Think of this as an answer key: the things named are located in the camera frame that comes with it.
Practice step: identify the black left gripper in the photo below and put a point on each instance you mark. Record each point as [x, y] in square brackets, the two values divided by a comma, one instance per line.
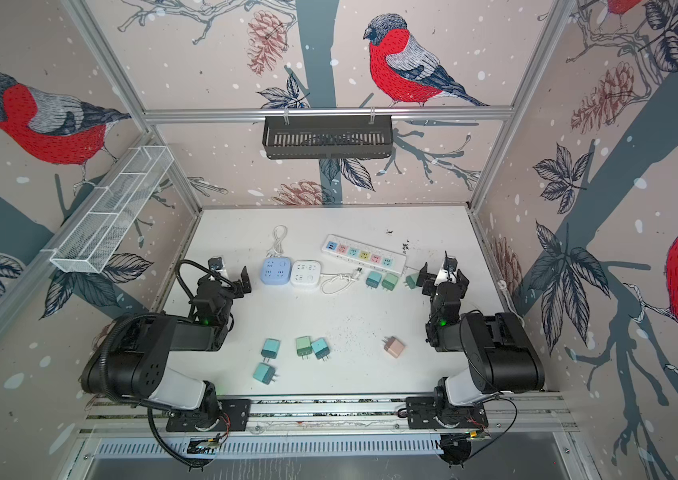
[236, 283]

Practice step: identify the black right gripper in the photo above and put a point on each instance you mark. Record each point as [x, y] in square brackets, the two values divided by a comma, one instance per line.
[444, 282]

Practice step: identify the white square power strip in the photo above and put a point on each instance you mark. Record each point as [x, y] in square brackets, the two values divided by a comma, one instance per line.
[306, 274]

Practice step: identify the pink charger plug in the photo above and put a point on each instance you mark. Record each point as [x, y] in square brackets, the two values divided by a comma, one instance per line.
[394, 347]

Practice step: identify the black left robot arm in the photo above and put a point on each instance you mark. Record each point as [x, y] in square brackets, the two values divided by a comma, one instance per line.
[130, 366]

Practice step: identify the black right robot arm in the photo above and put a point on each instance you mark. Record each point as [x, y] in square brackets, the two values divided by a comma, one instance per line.
[500, 356]

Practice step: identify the green charger right of strip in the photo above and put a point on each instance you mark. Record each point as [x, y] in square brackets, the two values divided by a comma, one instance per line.
[412, 281]

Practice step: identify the blue square power strip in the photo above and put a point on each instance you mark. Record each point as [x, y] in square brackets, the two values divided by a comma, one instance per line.
[276, 271]

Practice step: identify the light green charger near strip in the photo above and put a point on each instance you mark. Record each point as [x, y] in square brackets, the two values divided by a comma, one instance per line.
[390, 281]

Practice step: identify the teal charger near strip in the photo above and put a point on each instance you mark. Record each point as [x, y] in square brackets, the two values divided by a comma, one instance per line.
[373, 279]

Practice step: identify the teal charger front left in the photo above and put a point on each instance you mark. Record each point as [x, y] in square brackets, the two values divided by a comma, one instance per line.
[270, 349]

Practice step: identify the green charger front middle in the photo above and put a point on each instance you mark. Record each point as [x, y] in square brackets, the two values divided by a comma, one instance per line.
[304, 347]

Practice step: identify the teal charger front lowest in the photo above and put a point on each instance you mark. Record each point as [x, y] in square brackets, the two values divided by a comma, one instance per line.
[265, 373]

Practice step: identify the white long power strip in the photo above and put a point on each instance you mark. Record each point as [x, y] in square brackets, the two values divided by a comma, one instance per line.
[364, 255]

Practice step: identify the black hanging basket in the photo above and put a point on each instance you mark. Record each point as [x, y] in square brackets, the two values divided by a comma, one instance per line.
[328, 137]

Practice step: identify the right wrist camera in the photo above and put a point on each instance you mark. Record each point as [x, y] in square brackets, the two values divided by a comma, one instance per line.
[448, 271]

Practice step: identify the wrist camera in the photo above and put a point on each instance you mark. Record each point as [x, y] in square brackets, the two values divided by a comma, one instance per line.
[448, 271]
[217, 266]

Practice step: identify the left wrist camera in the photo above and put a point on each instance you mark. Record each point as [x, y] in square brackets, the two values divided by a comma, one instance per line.
[217, 266]

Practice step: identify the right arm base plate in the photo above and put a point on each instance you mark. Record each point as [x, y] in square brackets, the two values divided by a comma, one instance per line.
[429, 413]

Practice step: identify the white wire mesh shelf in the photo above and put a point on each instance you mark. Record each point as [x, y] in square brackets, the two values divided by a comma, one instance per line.
[96, 237]

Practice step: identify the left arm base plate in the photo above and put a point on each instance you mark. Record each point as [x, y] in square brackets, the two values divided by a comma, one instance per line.
[220, 415]

